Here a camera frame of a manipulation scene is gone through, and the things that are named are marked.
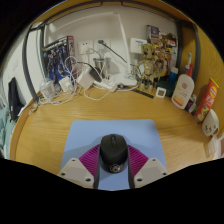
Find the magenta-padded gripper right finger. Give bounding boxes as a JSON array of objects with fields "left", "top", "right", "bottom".
[{"left": 127, "top": 144, "right": 170, "bottom": 190}]

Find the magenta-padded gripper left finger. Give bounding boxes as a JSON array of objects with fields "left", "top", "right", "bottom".
[{"left": 57, "top": 143, "right": 102, "bottom": 190}]

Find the black computer mouse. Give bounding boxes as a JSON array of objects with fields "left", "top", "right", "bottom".
[{"left": 99, "top": 133, "right": 129, "bottom": 174}]

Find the light blue mouse pad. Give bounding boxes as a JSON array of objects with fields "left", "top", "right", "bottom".
[{"left": 60, "top": 119, "right": 168, "bottom": 191}]

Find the white mug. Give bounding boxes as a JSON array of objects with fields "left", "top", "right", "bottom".
[{"left": 201, "top": 108, "right": 221, "bottom": 138}]

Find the blue packet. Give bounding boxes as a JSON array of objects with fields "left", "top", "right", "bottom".
[{"left": 185, "top": 94, "right": 198, "bottom": 115}]

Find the black flat ruler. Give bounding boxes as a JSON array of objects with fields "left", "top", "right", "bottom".
[{"left": 134, "top": 88, "right": 155, "bottom": 99}]

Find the small white cube clock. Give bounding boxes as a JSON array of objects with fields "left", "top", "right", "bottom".
[{"left": 155, "top": 87, "right": 168, "bottom": 100}]

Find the teal cloth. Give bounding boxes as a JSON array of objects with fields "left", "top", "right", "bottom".
[{"left": 0, "top": 105, "right": 15, "bottom": 158}]

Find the dark teal container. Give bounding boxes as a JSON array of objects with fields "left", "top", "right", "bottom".
[{"left": 165, "top": 78, "right": 178, "bottom": 98}]

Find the clear plastic jar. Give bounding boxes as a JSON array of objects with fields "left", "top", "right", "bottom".
[{"left": 39, "top": 79, "right": 56, "bottom": 101}]

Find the white lotion bottle red pump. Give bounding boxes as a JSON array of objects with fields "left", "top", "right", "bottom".
[{"left": 171, "top": 64, "right": 195, "bottom": 110}]

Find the white charger block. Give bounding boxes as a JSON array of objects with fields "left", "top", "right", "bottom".
[
  {"left": 58, "top": 76, "right": 73, "bottom": 93},
  {"left": 78, "top": 71, "right": 96, "bottom": 90}
]

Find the red potato chip can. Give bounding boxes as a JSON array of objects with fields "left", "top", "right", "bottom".
[{"left": 194, "top": 77, "right": 220, "bottom": 124}]

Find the white power strip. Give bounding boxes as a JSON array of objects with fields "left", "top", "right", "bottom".
[{"left": 95, "top": 79, "right": 119, "bottom": 93}]

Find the black bag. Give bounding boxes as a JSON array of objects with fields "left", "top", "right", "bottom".
[{"left": 7, "top": 77, "right": 25, "bottom": 122}]

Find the small blue bottle white cap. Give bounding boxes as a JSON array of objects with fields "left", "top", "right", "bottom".
[{"left": 168, "top": 66, "right": 179, "bottom": 84}]

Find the black power adapter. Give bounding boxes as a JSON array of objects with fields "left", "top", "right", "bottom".
[{"left": 88, "top": 68, "right": 103, "bottom": 83}]

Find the gold robot figure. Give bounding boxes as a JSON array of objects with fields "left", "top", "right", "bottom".
[{"left": 136, "top": 43, "right": 168, "bottom": 94}]

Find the blue spray bottle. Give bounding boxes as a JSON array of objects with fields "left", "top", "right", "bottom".
[{"left": 181, "top": 52, "right": 196, "bottom": 76}]

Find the robot model kit box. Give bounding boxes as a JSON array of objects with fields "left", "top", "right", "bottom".
[{"left": 42, "top": 35, "right": 76, "bottom": 83}]

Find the colourful printed box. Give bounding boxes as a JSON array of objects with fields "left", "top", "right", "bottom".
[{"left": 146, "top": 24, "right": 178, "bottom": 48}]

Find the white cable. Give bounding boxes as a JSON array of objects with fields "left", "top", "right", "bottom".
[{"left": 36, "top": 55, "right": 84, "bottom": 106}]

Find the dark metal frame post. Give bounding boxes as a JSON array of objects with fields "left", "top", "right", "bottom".
[
  {"left": 175, "top": 19, "right": 202, "bottom": 76},
  {"left": 21, "top": 23, "right": 46, "bottom": 103}
]

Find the white wall outlet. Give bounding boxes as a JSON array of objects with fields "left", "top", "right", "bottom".
[
  {"left": 77, "top": 39, "right": 94, "bottom": 56},
  {"left": 94, "top": 38, "right": 111, "bottom": 54}
]

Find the white wall box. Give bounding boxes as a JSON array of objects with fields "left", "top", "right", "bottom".
[{"left": 129, "top": 37, "right": 148, "bottom": 55}]

